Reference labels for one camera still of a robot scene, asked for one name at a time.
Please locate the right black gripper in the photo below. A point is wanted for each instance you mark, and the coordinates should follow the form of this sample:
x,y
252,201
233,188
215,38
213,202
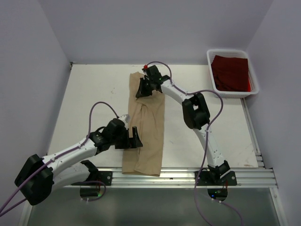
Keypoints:
x,y
142,92

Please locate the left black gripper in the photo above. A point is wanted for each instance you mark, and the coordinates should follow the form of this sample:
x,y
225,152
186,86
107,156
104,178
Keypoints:
x,y
130,142

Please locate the beige t shirt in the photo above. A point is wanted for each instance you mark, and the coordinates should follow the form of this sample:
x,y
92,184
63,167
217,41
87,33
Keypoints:
x,y
147,114

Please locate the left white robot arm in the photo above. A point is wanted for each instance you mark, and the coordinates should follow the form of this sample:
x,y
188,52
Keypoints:
x,y
41,175

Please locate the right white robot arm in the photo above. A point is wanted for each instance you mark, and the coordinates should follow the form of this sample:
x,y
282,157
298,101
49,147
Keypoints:
x,y
196,116

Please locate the red t shirt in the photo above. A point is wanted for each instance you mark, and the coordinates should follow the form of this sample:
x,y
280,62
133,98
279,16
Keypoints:
x,y
231,74

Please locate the white plastic basket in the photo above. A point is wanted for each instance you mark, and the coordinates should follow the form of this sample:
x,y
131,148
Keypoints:
x,y
239,54

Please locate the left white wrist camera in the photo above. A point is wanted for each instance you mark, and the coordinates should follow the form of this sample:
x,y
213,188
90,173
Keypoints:
x,y
124,118

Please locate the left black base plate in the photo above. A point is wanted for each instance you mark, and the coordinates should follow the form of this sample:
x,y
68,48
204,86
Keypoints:
x,y
102,176

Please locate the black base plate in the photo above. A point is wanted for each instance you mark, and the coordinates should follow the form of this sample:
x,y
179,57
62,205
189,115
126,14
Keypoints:
x,y
102,176
204,179

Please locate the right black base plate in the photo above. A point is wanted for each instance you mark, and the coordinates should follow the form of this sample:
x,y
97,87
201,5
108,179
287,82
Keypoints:
x,y
204,179

